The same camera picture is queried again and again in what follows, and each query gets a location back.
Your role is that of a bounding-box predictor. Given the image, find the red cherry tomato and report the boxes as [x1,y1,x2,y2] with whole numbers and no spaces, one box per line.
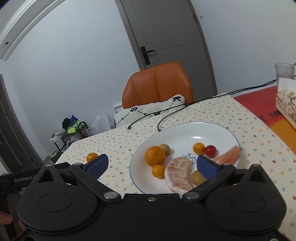
[204,145,217,158]

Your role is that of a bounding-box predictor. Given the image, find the small peeled pomelo segment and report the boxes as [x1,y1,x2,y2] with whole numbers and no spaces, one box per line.
[212,146,240,165]

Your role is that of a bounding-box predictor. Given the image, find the small orange kumquat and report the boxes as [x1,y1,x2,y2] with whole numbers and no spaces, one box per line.
[192,142,205,155]
[152,165,165,179]

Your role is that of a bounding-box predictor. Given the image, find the large peeled pomelo piece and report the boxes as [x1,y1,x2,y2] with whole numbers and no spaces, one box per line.
[164,157,193,196]

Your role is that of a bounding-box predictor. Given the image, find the large orange mandarin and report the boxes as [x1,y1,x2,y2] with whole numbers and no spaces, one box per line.
[144,146,166,167]

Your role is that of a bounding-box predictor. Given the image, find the left hand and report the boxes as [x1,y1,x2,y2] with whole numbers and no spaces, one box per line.
[0,211,25,230]

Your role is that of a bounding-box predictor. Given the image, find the far orange mandarin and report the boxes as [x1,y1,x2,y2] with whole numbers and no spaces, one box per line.
[86,152,98,163]

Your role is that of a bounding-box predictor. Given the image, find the black metal shelf rack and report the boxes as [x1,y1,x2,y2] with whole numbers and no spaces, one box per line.
[50,126,88,154]

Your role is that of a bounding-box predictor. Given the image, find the green items on shelf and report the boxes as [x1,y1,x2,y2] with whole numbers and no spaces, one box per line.
[62,115,87,134]

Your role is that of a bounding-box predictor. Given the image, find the white ceramic plate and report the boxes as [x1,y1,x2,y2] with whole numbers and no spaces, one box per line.
[129,121,239,194]

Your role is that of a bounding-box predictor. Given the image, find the dotted white tablecloth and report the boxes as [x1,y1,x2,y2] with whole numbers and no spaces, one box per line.
[59,95,295,240]

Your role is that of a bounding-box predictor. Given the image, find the clear plastic bag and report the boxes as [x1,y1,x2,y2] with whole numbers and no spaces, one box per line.
[87,111,115,136]

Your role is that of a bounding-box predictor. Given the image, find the white fluffy cushion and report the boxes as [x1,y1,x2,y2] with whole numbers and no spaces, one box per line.
[114,94,186,128]

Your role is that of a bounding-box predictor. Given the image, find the red orange table mat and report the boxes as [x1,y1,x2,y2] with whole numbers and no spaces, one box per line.
[235,86,295,153]

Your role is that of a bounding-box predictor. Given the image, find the patterned tissue box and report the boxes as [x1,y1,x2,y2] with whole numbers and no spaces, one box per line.
[275,78,296,129]

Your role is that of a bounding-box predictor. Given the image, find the orange leather chair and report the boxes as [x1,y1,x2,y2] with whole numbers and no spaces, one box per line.
[122,62,194,108]

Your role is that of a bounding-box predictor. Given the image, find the clear drinking glass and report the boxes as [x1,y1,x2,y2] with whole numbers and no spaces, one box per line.
[274,63,295,80]

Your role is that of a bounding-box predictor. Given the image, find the grey door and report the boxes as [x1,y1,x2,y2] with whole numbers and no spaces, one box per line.
[116,1,217,100]

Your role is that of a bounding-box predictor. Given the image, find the dark doorway frame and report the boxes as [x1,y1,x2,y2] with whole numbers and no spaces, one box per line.
[1,76,43,173]

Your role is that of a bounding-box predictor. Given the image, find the black usb cable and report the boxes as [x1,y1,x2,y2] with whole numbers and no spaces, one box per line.
[157,79,277,132]

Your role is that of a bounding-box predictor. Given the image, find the black door handle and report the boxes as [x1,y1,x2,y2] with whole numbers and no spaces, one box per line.
[140,46,154,65]

